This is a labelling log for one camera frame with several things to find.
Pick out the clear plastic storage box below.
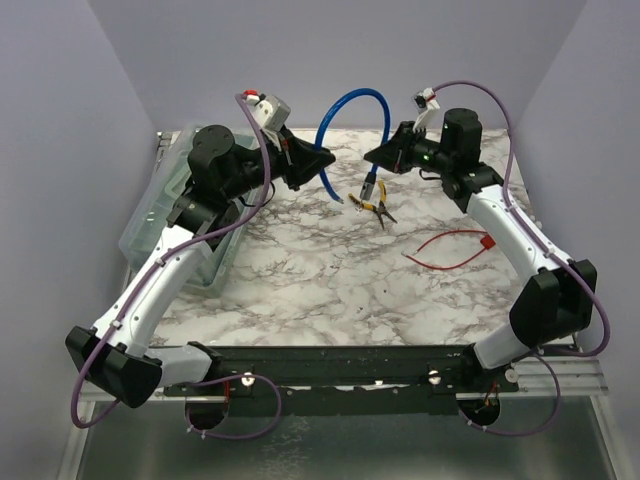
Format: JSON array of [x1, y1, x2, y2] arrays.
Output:
[[118, 125, 246, 298]]

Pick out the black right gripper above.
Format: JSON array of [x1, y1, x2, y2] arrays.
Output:
[[367, 122, 454, 176]]

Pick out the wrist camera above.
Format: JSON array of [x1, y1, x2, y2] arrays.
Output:
[[246, 94, 291, 139], [412, 87, 440, 132]]

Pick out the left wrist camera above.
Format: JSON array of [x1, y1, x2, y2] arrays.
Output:
[[246, 94, 291, 139]]

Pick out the yellow handled pliers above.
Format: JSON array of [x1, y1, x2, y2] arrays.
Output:
[[348, 180, 397, 229]]

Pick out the blue cable lock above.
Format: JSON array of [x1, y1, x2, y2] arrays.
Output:
[[313, 88, 391, 204]]

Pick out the red cable lock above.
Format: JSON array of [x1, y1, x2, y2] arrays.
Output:
[[402, 228, 497, 273]]

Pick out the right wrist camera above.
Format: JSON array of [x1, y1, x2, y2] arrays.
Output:
[[412, 87, 440, 132]]

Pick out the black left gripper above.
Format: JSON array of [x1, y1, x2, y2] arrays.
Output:
[[223, 123, 335, 200]]

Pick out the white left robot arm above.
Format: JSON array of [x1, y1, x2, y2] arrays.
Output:
[[65, 125, 335, 408]]

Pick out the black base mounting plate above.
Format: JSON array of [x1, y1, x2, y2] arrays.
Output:
[[162, 342, 521, 419]]

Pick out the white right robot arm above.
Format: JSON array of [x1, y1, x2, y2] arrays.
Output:
[[364, 108, 597, 392]]

